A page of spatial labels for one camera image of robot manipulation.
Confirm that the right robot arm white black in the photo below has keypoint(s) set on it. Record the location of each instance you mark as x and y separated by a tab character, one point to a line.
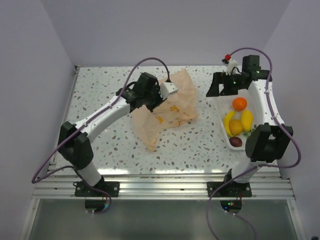
270	139

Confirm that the aluminium rail frame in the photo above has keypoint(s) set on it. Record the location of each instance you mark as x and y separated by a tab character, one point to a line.
185	158

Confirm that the fake orange fruit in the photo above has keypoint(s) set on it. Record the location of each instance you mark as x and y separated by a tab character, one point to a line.
239	104

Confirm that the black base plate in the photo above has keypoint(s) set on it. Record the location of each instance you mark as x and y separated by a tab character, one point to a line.
231	190
103	189

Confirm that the fake yellow mango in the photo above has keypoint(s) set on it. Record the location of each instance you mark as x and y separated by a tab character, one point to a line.
246	120

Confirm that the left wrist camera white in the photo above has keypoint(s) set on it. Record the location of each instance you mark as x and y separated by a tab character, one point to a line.
167	89

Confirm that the fake dark purple plum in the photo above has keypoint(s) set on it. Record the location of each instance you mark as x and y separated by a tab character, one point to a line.
235	142

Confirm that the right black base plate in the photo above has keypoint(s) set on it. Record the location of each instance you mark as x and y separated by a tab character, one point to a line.
231	190

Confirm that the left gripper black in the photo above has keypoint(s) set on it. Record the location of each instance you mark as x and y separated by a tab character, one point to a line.
155	89

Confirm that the orange translucent plastic bag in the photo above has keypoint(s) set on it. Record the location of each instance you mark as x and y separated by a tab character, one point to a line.
178	109

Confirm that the fake yellow banana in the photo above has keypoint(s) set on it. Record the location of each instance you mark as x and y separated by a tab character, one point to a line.
226	122

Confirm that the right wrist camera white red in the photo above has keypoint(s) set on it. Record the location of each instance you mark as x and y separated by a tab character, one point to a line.
230	64

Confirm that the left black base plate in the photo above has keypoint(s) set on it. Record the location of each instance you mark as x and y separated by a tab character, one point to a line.
103	189

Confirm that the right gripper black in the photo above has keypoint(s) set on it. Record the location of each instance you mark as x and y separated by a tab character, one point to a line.
214	90

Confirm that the fake yellow lemon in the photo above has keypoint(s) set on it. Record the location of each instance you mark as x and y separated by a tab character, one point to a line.
236	127

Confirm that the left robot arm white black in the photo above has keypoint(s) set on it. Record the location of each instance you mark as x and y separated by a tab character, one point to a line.
75	139

